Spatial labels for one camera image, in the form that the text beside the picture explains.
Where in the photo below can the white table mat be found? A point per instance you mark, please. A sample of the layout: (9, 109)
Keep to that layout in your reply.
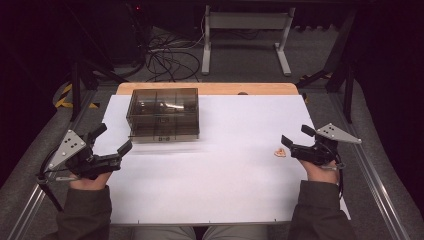
(213, 160)

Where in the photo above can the person's left hand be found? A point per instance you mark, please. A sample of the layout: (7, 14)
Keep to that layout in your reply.
(89, 181)

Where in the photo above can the black metal stand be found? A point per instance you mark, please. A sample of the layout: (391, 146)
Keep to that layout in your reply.
(336, 70)

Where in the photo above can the black tripod stand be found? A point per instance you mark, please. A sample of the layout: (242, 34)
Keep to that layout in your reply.
(88, 73)

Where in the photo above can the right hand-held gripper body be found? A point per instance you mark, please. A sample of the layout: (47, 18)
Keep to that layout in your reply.
(321, 146)

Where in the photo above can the person's right hand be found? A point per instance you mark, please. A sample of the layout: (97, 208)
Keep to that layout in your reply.
(320, 172)

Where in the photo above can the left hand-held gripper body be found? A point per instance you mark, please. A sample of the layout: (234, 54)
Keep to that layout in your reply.
(80, 156)

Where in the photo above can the person's legs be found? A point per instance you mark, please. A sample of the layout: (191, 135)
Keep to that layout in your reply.
(200, 232)

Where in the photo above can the white metal stand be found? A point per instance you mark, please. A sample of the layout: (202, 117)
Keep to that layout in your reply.
(246, 36)

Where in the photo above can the smoky transparent drawer box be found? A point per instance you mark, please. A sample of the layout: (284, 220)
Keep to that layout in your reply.
(164, 113)

